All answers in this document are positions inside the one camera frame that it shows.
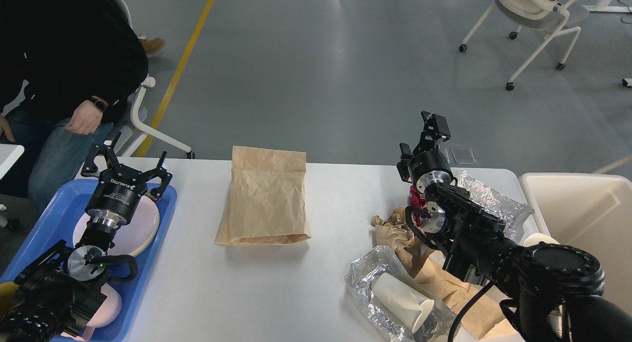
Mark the teal mug yellow inside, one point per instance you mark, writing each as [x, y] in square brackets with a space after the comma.
[7, 290]

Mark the person in black hoodie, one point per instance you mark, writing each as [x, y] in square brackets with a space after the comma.
[76, 62]

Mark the white office chair left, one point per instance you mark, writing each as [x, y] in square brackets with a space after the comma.
[132, 130]

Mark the white office chair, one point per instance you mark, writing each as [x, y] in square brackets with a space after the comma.
[553, 18]
[132, 130]

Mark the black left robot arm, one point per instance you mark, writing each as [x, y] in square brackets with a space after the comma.
[61, 290]

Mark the foil tray front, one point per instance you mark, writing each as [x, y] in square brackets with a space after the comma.
[359, 279]

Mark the crumpled brown paper ball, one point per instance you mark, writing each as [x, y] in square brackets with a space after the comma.
[395, 234]

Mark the white paper cup lying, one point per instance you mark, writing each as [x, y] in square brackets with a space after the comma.
[408, 305]

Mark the crushed red soda can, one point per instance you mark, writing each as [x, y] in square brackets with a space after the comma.
[416, 199]

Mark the blue plastic tray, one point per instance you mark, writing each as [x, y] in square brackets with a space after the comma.
[59, 221]

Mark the clear floor plate left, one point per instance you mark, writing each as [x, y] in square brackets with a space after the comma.
[445, 154]

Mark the white paper cup upright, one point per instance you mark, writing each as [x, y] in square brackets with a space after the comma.
[538, 237]

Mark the large brown paper bag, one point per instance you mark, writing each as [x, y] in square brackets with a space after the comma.
[266, 200]

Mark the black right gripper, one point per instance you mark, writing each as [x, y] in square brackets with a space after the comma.
[428, 167]

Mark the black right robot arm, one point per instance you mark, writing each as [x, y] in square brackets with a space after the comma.
[554, 291]

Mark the pink ribbed mug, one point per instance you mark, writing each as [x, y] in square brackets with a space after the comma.
[106, 313]

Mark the white side table corner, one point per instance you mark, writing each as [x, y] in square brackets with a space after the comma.
[9, 154]

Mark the white office chair right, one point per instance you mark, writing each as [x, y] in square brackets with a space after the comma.
[553, 18]

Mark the pink ceramic plate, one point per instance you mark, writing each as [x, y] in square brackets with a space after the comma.
[130, 239]

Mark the clear floor plate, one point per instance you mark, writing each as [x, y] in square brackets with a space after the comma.
[463, 155]
[445, 154]

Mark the clear floor plate right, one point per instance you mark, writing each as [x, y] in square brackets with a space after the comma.
[463, 155]

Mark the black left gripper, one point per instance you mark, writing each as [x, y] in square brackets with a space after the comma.
[114, 199]

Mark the beige plastic bin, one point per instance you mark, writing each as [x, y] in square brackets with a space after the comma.
[590, 212]

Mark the flat brown paper bag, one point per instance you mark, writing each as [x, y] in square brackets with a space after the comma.
[484, 321]

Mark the crumpled foil container back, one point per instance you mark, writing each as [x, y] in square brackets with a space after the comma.
[511, 212]

